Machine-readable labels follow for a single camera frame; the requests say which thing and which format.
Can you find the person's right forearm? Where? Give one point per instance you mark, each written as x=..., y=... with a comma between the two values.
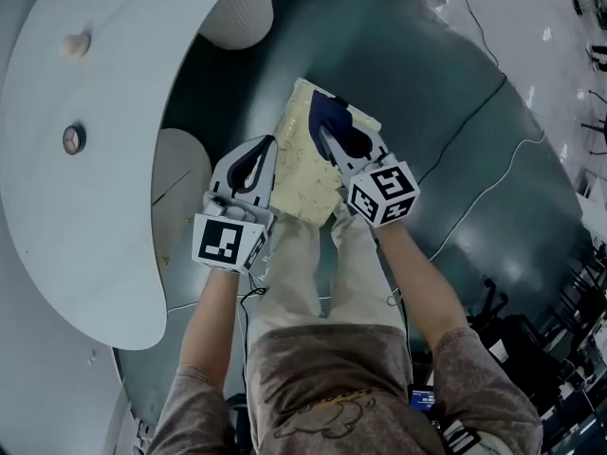
x=417, y=292

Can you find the black device with blue screen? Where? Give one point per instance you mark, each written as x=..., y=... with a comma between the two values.
x=423, y=400

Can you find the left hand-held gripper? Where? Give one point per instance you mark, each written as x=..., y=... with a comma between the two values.
x=220, y=247

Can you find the cream upholstered footstool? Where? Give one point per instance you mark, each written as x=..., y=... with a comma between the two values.
x=303, y=178

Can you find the dark blue cloth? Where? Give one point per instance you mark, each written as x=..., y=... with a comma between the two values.
x=332, y=112

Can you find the small beige round object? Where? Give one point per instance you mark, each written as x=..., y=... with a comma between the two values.
x=76, y=45

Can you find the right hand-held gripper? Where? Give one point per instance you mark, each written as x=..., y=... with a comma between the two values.
x=384, y=192

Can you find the brown printed shirt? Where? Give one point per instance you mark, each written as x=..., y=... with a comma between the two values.
x=332, y=387

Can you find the black office chair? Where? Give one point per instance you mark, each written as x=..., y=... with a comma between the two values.
x=521, y=339
x=488, y=301

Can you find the white curved table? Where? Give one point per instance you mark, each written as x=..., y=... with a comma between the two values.
x=95, y=230

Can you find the small round tin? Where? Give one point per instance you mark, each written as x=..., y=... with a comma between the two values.
x=74, y=139

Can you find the person's left forearm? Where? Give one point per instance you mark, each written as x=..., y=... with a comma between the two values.
x=213, y=320

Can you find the beige trousers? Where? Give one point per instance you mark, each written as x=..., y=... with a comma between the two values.
x=289, y=278

